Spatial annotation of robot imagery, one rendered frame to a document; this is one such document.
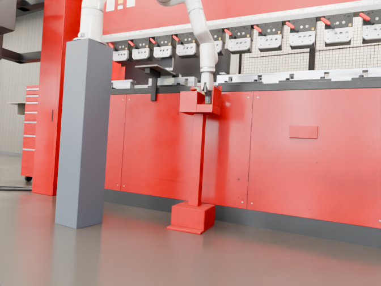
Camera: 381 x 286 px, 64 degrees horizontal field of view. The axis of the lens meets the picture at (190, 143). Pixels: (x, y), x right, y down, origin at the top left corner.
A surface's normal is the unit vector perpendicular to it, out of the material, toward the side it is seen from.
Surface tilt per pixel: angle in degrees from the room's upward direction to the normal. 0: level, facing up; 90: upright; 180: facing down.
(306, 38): 90
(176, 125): 90
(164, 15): 90
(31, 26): 90
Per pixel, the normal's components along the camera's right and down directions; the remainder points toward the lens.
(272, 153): -0.44, -0.04
